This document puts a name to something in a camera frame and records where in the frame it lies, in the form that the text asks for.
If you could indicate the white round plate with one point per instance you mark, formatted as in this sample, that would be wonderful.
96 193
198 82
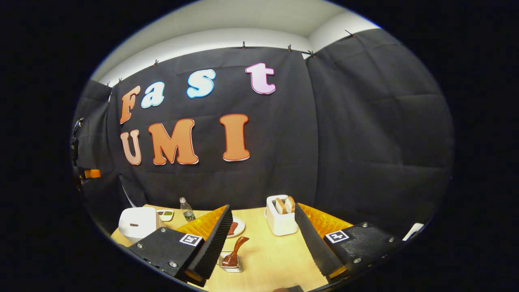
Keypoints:
241 227

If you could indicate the row of black clips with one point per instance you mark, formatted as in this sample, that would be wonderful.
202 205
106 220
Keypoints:
243 45

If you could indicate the brown wooden spoon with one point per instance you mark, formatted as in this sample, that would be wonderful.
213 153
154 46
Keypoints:
235 253

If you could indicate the black backdrop cloth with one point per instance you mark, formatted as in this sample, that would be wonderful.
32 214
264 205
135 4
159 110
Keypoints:
324 142

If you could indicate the white flat object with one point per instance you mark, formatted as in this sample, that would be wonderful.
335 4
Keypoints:
414 231

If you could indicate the white toaster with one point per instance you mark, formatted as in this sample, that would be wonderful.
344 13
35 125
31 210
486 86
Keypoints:
282 225

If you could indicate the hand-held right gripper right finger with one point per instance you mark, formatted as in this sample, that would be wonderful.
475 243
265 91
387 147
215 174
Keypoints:
312 239

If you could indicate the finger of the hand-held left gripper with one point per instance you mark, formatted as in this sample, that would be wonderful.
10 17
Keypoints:
92 174

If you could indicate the white rice cooker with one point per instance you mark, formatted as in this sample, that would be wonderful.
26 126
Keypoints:
138 223

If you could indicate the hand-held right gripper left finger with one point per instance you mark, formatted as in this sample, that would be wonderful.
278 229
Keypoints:
215 239

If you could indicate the clear plastic water bottle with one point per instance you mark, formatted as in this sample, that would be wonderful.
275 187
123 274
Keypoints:
187 213

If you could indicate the clear chopstick holder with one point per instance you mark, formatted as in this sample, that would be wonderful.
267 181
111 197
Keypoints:
237 268

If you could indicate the red meat piece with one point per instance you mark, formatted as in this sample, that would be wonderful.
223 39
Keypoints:
232 229

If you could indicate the small white dish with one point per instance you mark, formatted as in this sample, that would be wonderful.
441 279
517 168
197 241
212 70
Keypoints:
166 215

